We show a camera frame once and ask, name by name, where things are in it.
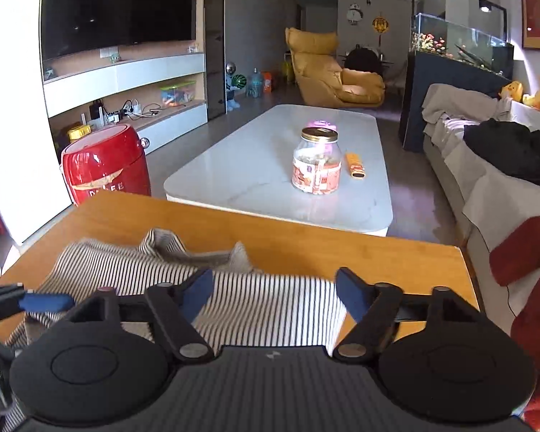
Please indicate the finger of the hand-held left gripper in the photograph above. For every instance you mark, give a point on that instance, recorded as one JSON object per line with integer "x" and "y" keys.
{"x": 45, "y": 302}

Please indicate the silver-headed toy figure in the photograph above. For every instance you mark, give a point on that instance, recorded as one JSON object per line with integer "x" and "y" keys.
{"x": 230, "y": 69}

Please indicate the black jacket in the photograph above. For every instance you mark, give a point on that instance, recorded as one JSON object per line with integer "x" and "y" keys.
{"x": 508, "y": 148}

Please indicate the yellow plush toy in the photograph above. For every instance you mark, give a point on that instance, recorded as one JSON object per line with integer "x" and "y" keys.
{"x": 512, "y": 92}

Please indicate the red fuzzy coat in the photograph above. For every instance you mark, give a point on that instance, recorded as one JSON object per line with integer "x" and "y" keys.
{"x": 535, "y": 252}

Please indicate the black fish tank cabinet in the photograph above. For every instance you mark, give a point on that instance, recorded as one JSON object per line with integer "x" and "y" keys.
{"x": 436, "y": 76}

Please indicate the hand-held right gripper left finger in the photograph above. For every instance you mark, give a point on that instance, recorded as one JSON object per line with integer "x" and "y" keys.
{"x": 198, "y": 292}

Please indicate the watermelon ball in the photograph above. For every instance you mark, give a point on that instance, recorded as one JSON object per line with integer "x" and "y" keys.
{"x": 239, "y": 81}

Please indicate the yellow lounge chair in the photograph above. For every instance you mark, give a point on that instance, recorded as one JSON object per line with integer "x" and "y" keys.
{"x": 315, "y": 60}

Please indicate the blue water bottle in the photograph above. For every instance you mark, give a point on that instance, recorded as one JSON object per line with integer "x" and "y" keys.
{"x": 255, "y": 85}

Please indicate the panda wall clock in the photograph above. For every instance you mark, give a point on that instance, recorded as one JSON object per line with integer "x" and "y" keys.
{"x": 354, "y": 14}

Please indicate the white wooden television cabinet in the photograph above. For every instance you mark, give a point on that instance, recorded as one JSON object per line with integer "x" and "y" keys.
{"x": 130, "y": 69}

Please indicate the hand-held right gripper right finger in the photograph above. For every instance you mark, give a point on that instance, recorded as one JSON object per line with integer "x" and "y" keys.
{"x": 351, "y": 294}

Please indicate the beige sofa blanket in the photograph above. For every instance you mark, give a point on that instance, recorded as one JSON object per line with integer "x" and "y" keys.
{"x": 490, "y": 198}

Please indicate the white wall socket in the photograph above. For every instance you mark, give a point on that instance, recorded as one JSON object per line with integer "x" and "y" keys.
{"x": 108, "y": 52}

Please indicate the black flat television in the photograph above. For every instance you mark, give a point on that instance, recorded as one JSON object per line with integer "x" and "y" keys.
{"x": 117, "y": 4}

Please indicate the glass jar with gold lid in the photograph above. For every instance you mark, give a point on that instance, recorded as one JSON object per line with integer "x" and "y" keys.
{"x": 315, "y": 166}

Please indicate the white marble coffee table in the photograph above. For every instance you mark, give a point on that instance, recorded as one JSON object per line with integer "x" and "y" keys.
{"x": 252, "y": 162}

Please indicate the clear box with green lid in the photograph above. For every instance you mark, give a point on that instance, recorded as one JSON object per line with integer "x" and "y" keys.
{"x": 177, "y": 94}

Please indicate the black router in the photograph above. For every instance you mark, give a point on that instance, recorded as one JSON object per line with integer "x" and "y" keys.
{"x": 96, "y": 109}

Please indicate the grey sofa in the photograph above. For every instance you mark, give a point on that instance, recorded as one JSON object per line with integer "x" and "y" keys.
{"x": 528, "y": 117}

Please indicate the yellow toy container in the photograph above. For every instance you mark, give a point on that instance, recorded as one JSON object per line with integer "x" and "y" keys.
{"x": 78, "y": 132}

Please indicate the striped knit garment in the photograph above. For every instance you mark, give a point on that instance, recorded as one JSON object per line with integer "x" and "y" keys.
{"x": 270, "y": 306}

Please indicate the yellow round wall ornament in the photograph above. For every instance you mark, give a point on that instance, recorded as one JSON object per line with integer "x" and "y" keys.
{"x": 379, "y": 24}

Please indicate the black dining chair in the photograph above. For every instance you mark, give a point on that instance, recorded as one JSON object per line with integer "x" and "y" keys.
{"x": 362, "y": 59}

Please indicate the orange container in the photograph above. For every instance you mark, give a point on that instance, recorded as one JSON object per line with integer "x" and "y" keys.
{"x": 267, "y": 83}

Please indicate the glass fish tank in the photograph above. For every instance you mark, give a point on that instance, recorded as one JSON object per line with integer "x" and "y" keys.
{"x": 459, "y": 36}

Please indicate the yellow bag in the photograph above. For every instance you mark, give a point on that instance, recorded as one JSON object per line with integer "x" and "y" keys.
{"x": 288, "y": 72}

